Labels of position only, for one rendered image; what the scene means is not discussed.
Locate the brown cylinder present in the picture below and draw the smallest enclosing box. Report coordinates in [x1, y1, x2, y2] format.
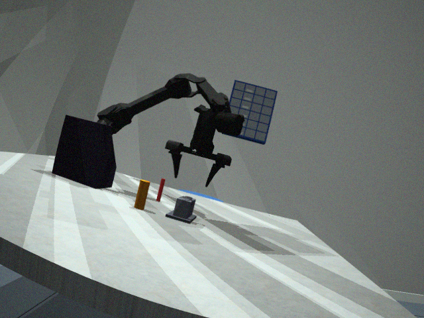
[134, 180, 150, 210]

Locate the red peg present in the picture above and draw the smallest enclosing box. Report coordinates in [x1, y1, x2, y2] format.
[156, 179, 165, 201]

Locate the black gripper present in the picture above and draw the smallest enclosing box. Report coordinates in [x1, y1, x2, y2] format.
[165, 127, 232, 187]

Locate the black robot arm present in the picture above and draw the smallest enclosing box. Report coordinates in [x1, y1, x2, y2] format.
[97, 73, 244, 136]

